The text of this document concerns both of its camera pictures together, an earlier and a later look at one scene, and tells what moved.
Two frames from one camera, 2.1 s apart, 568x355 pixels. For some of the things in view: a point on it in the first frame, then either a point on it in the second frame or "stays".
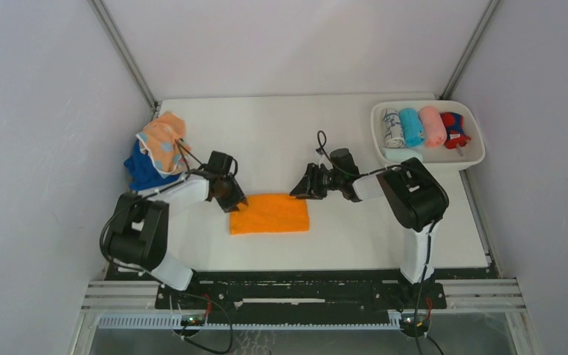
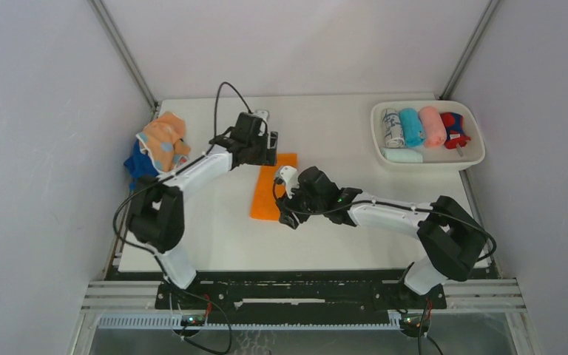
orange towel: x=271 y=213 -> x=265 y=205
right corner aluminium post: x=469 y=50 stays
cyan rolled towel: x=412 y=127 stays
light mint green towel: x=397 y=155 stays
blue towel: x=142 y=175 stays
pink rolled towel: x=434 y=130 stays
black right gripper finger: x=310 y=185 -> x=288 y=217
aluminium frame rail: x=484 y=294 stays
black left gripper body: x=231 y=194 -> x=258 y=153
